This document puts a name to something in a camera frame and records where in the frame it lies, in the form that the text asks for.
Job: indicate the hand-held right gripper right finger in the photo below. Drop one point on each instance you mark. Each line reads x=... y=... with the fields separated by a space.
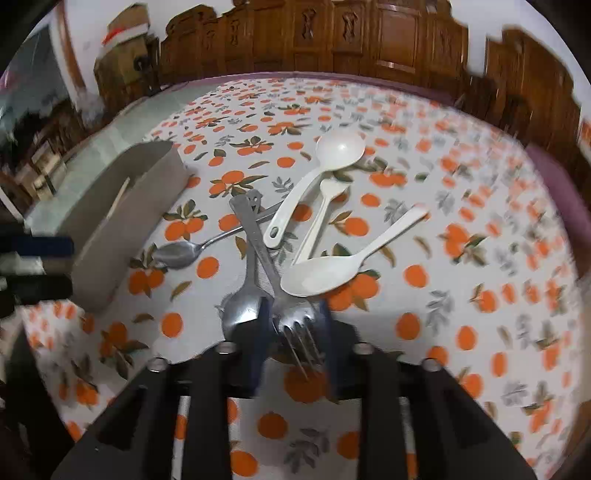
x=334 y=369

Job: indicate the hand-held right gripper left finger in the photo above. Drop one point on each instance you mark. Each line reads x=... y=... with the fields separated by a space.
x=258 y=364

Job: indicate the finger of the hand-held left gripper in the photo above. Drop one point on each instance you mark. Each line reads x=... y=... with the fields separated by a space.
x=41 y=247
x=41 y=288

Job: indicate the metal fork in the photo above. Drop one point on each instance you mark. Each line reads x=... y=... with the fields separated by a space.
x=295 y=318

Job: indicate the rectangular metal tray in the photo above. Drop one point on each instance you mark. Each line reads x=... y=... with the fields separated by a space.
x=138 y=212

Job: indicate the large metal spoon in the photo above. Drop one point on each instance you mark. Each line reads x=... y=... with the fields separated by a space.
x=240 y=309

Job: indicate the orange print tablecloth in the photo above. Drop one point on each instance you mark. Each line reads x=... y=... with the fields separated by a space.
x=415 y=350

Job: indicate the white plastic rice spoon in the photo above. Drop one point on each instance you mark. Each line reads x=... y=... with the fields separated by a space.
x=314 y=277

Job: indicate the small metal spoon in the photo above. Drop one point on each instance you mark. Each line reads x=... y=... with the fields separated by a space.
x=173 y=256

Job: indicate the wooden framed glass door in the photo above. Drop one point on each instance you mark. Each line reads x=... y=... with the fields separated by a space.
x=41 y=83

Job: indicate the small white plastic spoon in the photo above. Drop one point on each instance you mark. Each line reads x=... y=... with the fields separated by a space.
x=330 y=189

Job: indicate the large cardboard box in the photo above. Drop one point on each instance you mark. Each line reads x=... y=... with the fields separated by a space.
x=122 y=69

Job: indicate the black standing fan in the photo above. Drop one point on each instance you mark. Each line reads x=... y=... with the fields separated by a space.
x=140 y=63

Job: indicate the white plastic ladle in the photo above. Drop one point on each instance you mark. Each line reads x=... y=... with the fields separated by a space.
x=339 y=147

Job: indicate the white board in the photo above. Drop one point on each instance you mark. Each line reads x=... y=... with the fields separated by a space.
x=124 y=36

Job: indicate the small cardboard box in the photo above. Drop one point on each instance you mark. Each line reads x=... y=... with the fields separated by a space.
x=129 y=16

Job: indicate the purple armchair cushion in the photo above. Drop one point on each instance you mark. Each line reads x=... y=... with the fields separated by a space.
x=575 y=203

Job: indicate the long purple sofa cushion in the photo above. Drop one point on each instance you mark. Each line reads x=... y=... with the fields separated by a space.
x=434 y=91

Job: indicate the carved wooden sofa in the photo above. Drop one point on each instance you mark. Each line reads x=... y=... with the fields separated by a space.
x=323 y=37

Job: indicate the carved wooden armchair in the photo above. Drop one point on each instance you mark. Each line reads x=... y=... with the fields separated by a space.
x=521 y=69

